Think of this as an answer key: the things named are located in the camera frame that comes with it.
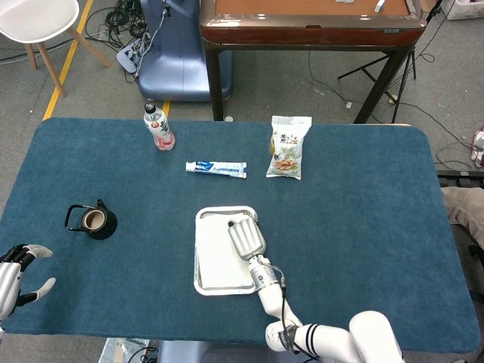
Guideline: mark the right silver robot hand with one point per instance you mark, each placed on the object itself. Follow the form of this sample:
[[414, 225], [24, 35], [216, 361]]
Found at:
[[247, 238]]

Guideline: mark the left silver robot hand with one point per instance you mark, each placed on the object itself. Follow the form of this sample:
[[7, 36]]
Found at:
[[7, 281]]

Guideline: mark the white paper sheet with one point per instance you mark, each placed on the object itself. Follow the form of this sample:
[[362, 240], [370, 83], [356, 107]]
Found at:
[[215, 253]]

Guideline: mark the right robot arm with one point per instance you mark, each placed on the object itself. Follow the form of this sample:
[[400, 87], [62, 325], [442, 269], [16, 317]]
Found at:
[[272, 298]]

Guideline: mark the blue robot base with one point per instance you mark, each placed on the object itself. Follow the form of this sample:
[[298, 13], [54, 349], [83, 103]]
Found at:
[[177, 64]]

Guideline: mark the silver metal tray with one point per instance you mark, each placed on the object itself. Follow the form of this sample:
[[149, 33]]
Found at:
[[221, 211]]

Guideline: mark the white blue toothpaste tube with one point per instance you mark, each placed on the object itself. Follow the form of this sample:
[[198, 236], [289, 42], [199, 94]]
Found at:
[[219, 168]]

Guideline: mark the peanut snack bag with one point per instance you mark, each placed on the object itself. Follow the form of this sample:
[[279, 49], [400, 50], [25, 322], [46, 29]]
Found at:
[[287, 151]]

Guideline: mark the blue table cloth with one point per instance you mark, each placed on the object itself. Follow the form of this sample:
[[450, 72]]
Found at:
[[151, 196]]

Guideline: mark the grey robot torso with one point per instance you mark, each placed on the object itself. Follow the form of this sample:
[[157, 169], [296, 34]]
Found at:
[[219, 353]]

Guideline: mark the clear plastic bag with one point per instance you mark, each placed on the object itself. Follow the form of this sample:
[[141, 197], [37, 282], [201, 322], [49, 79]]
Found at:
[[121, 349]]

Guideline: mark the clear pink drink bottle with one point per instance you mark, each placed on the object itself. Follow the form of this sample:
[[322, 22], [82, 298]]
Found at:
[[159, 128]]

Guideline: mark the black tripod stand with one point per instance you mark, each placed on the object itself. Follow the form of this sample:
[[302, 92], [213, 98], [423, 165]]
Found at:
[[401, 87]]

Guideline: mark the brown mahjong table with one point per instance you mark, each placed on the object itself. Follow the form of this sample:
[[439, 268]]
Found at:
[[310, 32]]

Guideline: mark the white power strip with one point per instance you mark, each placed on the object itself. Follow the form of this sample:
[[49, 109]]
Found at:
[[126, 58]]

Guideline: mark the brown cloth bundle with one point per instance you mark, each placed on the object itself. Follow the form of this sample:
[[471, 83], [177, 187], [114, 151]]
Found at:
[[465, 206]]

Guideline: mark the pink white bundle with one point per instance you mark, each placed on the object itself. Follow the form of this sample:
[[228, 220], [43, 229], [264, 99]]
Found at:
[[479, 147]]

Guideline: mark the pair of white mahjong tiles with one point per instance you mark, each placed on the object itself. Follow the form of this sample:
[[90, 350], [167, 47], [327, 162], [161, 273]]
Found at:
[[343, 1]]

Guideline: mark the white chair with wooden legs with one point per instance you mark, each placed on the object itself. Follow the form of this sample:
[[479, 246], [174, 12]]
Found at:
[[34, 19]]

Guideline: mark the black metal frame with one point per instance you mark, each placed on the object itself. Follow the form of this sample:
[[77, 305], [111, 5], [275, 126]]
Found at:
[[459, 174]]

